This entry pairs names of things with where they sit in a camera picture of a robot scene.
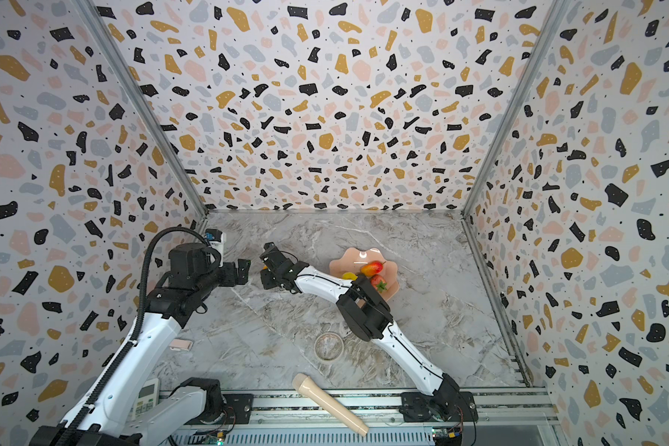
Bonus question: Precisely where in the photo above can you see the red fake strawberry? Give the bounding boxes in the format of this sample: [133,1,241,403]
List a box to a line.
[370,274,388,294]

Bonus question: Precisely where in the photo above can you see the beige cylindrical handle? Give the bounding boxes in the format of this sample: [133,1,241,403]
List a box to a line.
[293,374,370,437]

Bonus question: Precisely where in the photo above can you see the metal base rail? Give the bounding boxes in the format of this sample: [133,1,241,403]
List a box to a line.
[165,388,567,445]

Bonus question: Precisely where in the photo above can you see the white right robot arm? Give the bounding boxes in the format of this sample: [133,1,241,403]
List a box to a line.
[260,243,479,423]

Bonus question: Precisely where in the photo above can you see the pink fruit bowl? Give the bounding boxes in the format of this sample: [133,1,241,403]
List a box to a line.
[329,247,400,301]

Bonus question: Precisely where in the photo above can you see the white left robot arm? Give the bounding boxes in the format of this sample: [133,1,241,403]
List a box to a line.
[30,228,250,445]

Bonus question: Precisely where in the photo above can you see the red yellow fake mango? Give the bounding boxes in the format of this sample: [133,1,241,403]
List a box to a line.
[360,260,384,278]

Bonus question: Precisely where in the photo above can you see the white remote control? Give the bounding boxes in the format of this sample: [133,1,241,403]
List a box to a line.
[130,378,160,420]

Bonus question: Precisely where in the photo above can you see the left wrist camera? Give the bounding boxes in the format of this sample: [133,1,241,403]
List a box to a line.
[204,229,226,253]

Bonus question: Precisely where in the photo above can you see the small pink block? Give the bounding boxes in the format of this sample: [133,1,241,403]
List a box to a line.
[169,338,193,351]

